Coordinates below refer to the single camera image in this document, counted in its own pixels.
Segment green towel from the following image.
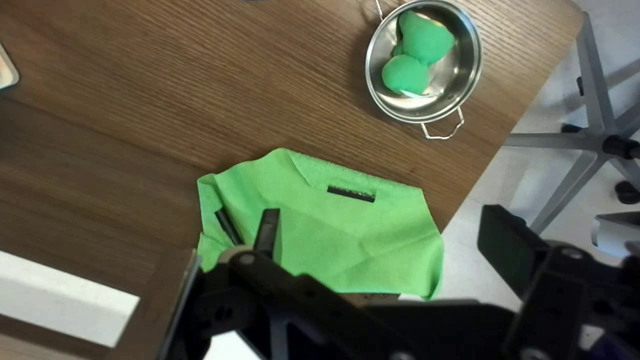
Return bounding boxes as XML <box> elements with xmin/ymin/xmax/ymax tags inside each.
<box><xmin>194</xmin><ymin>146</ymin><xmax>446</xmax><ymax>301</ymax></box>

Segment steel pot with handles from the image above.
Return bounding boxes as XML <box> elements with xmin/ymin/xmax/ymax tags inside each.
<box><xmin>362</xmin><ymin>0</ymin><xmax>486</xmax><ymax>141</ymax></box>

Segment grey office chair base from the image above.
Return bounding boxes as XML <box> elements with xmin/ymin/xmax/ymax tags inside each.
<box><xmin>502</xmin><ymin>11</ymin><xmax>640</xmax><ymax>251</ymax></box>

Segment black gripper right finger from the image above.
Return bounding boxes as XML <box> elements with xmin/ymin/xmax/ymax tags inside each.
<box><xmin>479</xmin><ymin>204</ymin><xmax>640</xmax><ymax>360</ymax></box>

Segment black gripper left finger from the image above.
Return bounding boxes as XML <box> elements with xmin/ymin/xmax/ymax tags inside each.
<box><xmin>157</xmin><ymin>205</ymin><xmax>336</xmax><ymax>360</ymax></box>

